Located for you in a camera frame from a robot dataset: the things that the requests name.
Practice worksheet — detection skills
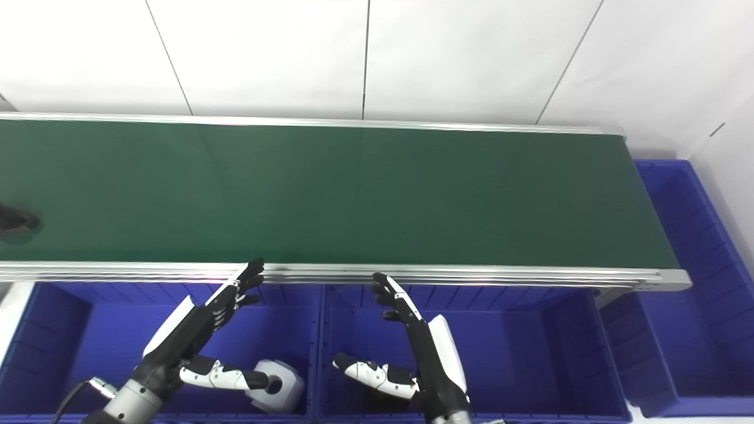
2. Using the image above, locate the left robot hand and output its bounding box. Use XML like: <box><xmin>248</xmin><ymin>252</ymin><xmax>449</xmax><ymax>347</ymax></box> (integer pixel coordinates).
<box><xmin>134</xmin><ymin>258</ymin><xmax>269</xmax><ymax>393</ymax></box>

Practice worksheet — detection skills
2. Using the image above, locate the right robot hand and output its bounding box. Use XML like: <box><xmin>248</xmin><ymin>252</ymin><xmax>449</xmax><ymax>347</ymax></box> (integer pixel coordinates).
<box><xmin>333</xmin><ymin>272</ymin><xmax>470</xmax><ymax>413</ymax></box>

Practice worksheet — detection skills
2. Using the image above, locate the blue plastic bin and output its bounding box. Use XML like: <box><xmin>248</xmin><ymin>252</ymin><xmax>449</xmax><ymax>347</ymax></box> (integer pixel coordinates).
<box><xmin>600</xmin><ymin>159</ymin><xmax>754</xmax><ymax>418</ymax></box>
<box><xmin>318</xmin><ymin>284</ymin><xmax>632</xmax><ymax>424</ymax></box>
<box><xmin>0</xmin><ymin>281</ymin><xmax>323</xmax><ymax>424</ymax></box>

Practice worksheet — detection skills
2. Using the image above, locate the green conveyor belt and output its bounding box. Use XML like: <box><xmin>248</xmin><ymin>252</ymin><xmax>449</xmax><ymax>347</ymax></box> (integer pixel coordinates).
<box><xmin>0</xmin><ymin>120</ymin><xmax>682</xmax><ymax>270</ymax></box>
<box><xmin>0</xmin><ymin>112</ymin><xmax>693</xmax><ymax>293</ymax></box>

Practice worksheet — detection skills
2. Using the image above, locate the white hexagonal part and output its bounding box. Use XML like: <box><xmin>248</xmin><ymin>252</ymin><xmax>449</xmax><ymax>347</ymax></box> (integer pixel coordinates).
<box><xmin>244</xmin><ymin>359</ymin><xmax>306</xmax><ymax>414</ymax></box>

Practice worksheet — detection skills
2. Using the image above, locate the black flanged metal part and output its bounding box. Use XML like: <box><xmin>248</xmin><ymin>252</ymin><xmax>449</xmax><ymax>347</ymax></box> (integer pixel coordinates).
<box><xmin>0</xmin><ymin>202</ymin><xmax>42</xmax><ymax>240</ymax></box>

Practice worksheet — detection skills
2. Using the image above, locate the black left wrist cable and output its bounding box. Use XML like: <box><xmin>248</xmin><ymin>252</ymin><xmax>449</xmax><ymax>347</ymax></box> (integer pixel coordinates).
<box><xmin>53</xmin><ymin>379</ymin><xmax>118</xmax><ymax>424</ymax></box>

